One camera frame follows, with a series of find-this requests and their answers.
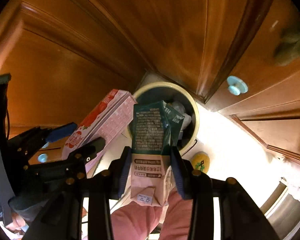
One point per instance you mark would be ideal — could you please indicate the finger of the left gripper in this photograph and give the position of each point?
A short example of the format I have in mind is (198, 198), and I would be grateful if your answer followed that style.
(35, 138)
(79, 158)

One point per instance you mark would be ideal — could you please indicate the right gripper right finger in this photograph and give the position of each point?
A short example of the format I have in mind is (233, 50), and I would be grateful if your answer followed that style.
(240, 217)

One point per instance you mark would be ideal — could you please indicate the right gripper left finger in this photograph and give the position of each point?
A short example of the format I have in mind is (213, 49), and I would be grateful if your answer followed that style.
(61, 217)

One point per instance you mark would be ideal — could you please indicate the red strawberry milk carton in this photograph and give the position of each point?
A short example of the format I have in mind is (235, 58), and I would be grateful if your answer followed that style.
(107, 120)

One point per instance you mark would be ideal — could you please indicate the beige carton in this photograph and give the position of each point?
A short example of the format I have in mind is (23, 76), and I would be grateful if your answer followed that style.
(150, 166)

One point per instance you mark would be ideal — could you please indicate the round trash bin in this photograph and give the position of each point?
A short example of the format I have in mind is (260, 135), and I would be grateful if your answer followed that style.
(180, 108)

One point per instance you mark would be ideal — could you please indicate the person's left hand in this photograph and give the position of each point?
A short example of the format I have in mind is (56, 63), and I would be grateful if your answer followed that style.
(17, 222)

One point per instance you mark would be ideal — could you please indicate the pink trouser legs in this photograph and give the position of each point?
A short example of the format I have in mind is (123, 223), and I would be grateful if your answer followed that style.
(137, 222)

